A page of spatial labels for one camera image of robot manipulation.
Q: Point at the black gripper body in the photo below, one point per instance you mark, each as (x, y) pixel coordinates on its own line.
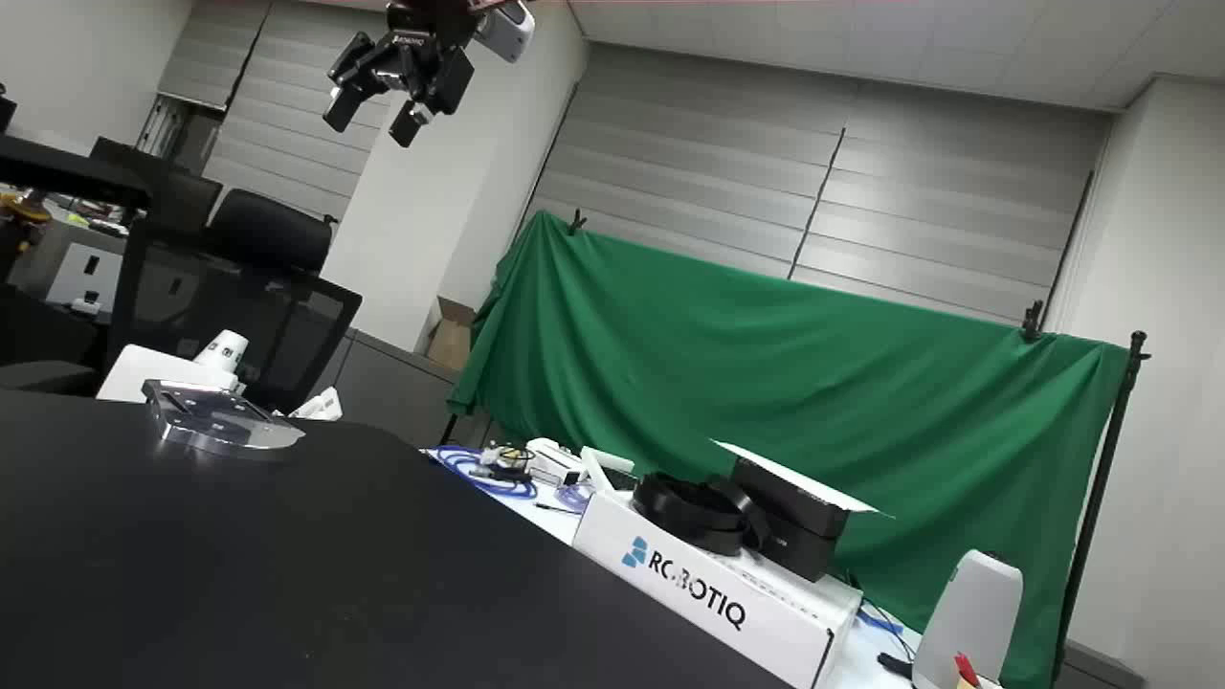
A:
(431, 38)

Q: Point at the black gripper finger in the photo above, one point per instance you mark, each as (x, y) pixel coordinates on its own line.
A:
(345, 104)
(413, 120)

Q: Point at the grey window blind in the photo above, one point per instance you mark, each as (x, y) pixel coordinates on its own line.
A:
(289, 117)
(817, 177)

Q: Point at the black padded office chair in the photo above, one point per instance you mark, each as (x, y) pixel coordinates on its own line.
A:
(268, 231)

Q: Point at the brown cardboard box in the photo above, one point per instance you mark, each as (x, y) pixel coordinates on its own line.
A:
(447, 337)

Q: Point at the black mesh office chair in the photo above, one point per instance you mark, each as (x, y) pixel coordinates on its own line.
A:
(241, 311)

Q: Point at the white device box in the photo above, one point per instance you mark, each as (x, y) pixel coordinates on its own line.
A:
(173, 367)

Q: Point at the green backdrop cloth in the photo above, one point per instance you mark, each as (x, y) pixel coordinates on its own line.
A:
(766, 367)

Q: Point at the white Robotiq cardboard box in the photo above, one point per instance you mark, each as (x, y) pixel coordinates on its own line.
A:
(712, 596)

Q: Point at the white rounded plastic object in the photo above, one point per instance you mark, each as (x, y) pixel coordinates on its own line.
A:
(972, 617)

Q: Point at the black backdrop stand pole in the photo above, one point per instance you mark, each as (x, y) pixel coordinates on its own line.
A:
(1098, 485)

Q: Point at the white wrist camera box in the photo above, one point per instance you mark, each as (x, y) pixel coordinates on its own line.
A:
(507, 29)

